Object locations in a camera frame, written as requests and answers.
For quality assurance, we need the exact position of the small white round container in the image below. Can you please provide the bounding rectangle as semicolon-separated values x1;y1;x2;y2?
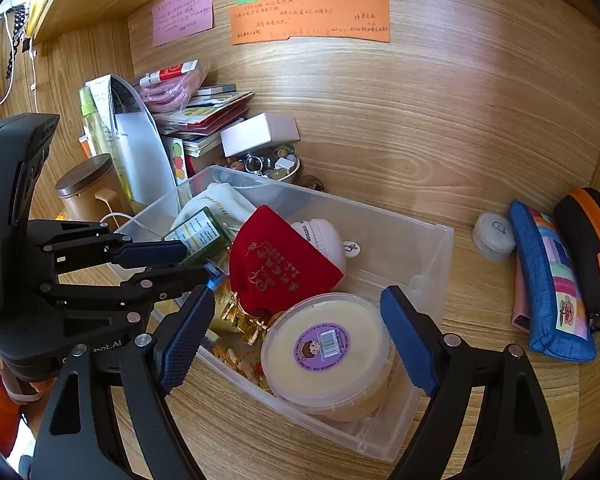
472;211;517;262

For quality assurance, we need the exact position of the white cloth drawstring bag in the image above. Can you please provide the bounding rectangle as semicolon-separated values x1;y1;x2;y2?
172;182;256;241

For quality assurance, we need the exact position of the white cup with trinkets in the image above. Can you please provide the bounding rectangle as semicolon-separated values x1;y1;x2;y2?
219;142;303;186

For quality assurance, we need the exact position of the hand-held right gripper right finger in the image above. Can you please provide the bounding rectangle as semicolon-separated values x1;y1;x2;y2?
379;285;563;480

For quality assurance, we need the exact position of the pink paper note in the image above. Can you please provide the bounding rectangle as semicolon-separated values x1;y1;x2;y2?
151;0;215;48

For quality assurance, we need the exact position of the white cardboard box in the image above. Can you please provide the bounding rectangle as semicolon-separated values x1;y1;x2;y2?
220;112;301;158

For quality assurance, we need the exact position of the gold ornament with cord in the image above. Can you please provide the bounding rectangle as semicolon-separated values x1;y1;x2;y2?
221;294;281;346

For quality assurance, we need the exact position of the orange paper note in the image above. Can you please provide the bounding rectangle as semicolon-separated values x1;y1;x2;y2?
229;0;392;46

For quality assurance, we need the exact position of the wooden shelf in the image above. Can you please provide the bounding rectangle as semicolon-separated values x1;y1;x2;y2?
30;0;146;46

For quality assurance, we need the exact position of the box with coloured dots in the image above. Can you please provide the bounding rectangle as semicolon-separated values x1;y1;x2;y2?
165;136;191;186

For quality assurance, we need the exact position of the black beaded chain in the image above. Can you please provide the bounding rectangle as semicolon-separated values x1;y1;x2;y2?
7;5;28;81

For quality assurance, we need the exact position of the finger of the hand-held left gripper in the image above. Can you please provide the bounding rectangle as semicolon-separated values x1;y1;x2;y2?
37;260;227;313
27;217;188;268

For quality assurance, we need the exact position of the black case with orange zipper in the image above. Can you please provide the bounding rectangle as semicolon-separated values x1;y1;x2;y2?
552;187;600;333

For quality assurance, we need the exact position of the stack of booklets and cards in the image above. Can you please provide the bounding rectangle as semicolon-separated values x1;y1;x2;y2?
155;85;256;156

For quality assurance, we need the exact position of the pink round handheld device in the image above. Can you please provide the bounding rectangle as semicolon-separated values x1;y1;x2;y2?
287;217;361;273

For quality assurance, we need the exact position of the clear plastic storage bin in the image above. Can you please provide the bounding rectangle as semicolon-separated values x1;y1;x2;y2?
112;165;455;465

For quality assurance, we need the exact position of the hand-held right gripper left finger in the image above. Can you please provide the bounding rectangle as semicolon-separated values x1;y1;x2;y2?
30;282;218;480

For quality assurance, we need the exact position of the packet of pink cord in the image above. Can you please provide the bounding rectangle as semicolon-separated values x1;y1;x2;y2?
141;60;211;115

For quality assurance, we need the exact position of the white printed leaflet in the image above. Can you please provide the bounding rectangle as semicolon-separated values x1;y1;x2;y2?
84;74;118;136

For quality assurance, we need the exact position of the red velvet pouch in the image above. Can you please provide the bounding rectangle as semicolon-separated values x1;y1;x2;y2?
228;205;345;321

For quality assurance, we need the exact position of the blue patchwork pencil case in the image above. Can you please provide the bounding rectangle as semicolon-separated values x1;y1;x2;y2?
509;199;598;363

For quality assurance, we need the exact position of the yellow hanging item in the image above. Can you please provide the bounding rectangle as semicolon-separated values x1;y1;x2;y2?
27;0;48;38

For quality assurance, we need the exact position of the dark green bottle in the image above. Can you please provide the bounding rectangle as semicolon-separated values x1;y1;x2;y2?
162;207;233;266

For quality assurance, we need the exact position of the white cord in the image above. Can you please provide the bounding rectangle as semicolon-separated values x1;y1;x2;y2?
100;211;148;233

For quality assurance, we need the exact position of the wooden desktop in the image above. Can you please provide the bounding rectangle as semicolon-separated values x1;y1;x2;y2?
27;110;600;480

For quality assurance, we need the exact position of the frosted white plastic pouch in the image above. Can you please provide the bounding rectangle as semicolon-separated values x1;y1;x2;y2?
111;74;178;206

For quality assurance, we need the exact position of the brown lidded mug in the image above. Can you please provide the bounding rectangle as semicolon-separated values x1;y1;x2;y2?
55;154;133;223

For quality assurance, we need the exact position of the clear tub of cream paste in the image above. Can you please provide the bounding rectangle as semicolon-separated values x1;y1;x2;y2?
260;294;397;423

